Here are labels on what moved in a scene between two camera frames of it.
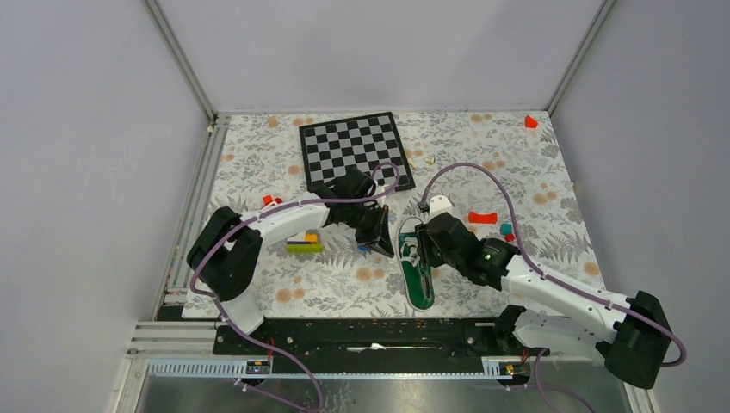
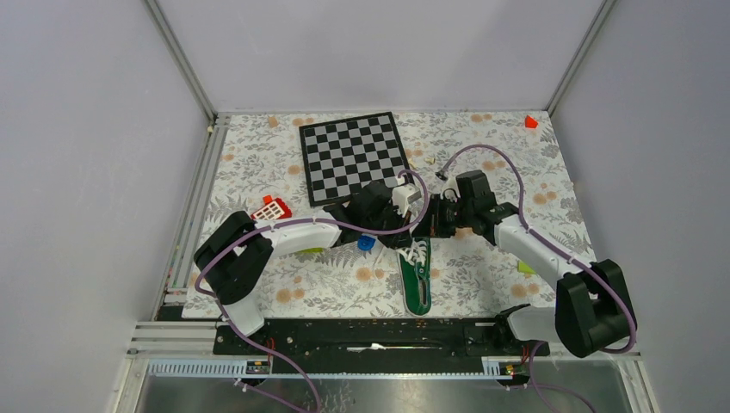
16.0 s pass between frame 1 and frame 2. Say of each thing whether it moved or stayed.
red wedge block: stayed
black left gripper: moved
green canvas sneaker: stayed
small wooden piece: stayed
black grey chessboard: stayed
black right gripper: moved
